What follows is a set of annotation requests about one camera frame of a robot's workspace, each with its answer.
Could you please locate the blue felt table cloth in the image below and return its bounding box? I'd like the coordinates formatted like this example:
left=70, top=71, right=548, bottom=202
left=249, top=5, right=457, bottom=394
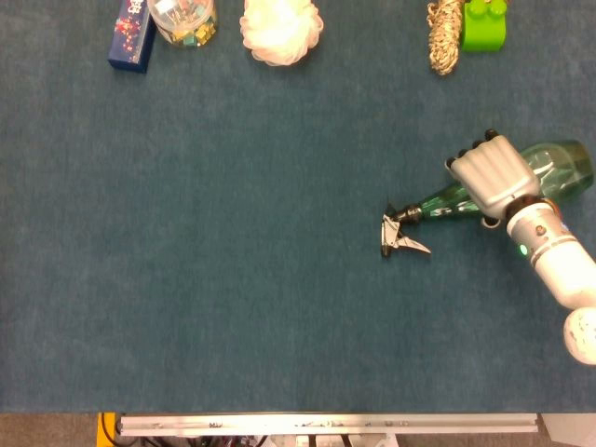
left=0, top=0, right=596, bottom=414

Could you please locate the white mesh bath sponge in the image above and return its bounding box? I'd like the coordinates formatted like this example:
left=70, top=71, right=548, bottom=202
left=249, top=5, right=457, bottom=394
left=238, top=0, right=325, bottom=67

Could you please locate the dark blue printed box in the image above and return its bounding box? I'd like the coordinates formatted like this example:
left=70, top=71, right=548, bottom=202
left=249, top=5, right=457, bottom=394
left=107, top=0, right=158, bottom=75

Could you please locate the coiled beige patterned rope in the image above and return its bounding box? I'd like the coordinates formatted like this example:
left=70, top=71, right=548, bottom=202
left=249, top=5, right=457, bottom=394
left=427, top=0, right=466, bottom=76

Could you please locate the clear jar of binder clips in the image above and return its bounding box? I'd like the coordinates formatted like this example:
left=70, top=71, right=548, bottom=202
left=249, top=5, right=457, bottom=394
left=146, top=0, right=219, bottom=49

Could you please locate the aluminium profile rail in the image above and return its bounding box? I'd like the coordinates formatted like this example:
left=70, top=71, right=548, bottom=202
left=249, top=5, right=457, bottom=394
left=115, top=413, right=545, bottom=438

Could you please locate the green spray bottle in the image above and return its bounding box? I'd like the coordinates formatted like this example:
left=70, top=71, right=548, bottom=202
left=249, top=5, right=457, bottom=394
left=380, top=139, right=596, bottom=258

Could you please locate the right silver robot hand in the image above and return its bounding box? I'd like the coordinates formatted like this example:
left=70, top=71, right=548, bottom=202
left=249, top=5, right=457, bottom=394
left=443, top=129, right=543, bottom=229

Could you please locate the green toy building block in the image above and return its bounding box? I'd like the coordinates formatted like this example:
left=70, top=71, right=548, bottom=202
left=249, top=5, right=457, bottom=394
left=461, top=0, right=508, bottom=53

